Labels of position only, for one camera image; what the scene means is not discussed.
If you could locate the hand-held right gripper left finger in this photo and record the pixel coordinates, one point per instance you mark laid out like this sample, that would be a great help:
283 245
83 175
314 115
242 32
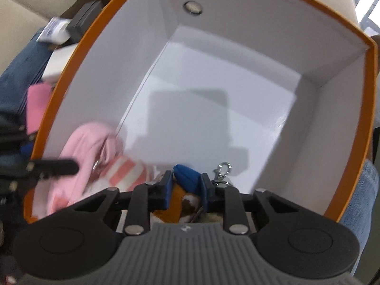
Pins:
167 190

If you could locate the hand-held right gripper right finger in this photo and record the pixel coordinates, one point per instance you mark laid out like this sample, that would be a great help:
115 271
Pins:
206 193

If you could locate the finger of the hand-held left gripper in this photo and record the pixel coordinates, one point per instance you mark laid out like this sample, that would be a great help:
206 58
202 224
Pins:
17 133
56 166

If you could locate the pink wallet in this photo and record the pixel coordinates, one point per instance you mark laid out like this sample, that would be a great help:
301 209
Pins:
37 104

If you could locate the pink plush pouch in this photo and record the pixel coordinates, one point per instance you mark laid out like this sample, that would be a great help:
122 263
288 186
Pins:
83 142

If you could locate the white bunny plush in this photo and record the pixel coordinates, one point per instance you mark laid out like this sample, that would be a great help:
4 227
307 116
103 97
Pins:
124 172

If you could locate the orange cardboard box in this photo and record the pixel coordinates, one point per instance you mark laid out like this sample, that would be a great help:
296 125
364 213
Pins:
237 95

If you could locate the white cream tube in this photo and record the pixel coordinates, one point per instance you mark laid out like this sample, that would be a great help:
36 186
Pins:
56 31

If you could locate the dark grey box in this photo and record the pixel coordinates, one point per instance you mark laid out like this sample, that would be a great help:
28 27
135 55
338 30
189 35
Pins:
83 20

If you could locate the white rectangular box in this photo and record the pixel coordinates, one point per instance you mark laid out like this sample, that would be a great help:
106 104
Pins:
58 62

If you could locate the person's right jeans leg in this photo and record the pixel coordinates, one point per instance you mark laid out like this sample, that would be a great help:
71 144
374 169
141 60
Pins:
362 199

